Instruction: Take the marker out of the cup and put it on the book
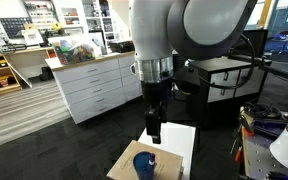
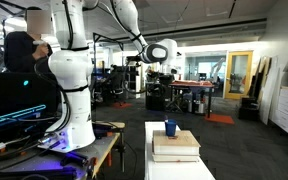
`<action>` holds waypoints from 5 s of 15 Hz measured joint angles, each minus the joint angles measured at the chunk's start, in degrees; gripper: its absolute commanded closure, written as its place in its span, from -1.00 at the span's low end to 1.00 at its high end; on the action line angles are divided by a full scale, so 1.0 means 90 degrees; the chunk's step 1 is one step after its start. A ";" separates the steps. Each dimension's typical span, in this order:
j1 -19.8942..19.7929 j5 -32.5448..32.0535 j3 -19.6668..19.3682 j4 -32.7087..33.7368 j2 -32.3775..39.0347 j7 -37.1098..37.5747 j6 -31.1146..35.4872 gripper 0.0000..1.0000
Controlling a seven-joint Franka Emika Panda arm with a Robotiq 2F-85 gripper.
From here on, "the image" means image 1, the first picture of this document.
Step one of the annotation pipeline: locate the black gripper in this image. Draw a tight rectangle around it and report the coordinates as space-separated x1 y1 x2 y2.
140 79 174 145

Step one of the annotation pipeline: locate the white marker with purple cap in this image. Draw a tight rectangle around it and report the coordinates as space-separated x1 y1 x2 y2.
148 152 156 167

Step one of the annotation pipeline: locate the blue plastic cup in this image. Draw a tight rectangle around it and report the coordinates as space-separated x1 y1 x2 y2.
132 150 156 180

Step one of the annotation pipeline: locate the thick book with brown cover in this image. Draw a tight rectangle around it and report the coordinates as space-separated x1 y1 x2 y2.
106 139 184 180

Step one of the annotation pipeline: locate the white drawer cabinet wooden top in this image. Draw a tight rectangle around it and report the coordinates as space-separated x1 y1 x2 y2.
52 50 144 125

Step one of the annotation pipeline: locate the black printer box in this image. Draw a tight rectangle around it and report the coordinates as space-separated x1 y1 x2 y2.
109 39 136 54

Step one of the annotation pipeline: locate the orange clamp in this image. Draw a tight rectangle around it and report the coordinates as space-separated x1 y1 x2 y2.
233 146 245 164

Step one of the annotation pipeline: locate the black cabinet with white doors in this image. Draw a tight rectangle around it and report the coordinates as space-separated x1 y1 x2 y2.
183 56 272 121

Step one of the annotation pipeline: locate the metal breadboard robot table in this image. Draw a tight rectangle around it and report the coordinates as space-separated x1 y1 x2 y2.
240 125 288 180

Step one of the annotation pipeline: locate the clear bin of colourful toys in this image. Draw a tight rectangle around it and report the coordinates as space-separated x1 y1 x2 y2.
47 34 96 66

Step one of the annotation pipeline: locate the white open shelving unit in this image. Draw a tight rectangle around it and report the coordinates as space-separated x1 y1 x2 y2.
82 0 116 55

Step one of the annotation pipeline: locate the black floor bin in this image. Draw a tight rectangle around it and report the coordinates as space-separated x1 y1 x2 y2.
39 65 55 82

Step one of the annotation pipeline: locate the black monitor on desk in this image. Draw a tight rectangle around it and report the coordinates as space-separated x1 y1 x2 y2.
242 29 269 58

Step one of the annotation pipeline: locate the black metal stand bar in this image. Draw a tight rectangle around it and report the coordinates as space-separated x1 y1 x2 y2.
230 54 288 85

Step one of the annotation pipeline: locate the white leaning board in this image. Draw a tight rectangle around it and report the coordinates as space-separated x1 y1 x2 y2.
5 59 33 89

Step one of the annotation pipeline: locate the wooden workbench with shelves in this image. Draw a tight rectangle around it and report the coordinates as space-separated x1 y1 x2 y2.
0 46 56 99

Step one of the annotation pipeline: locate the black cable bundle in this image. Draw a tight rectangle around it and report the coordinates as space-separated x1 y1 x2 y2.
243 100 284 122

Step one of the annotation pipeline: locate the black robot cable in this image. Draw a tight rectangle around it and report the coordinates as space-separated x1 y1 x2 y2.
197 33 256 90

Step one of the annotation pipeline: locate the white picture frame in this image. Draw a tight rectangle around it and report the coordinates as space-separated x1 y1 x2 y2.
20 28 44 47

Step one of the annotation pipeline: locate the yellow wooden post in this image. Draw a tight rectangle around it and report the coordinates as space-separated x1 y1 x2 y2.
257 0 274 29

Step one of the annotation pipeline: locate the small parts wall rack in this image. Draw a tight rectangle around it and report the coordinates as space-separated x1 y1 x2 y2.
23 0 59 28

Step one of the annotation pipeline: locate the large black keyboard wall panel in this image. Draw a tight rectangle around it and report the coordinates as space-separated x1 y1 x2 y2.
0 16 32 39

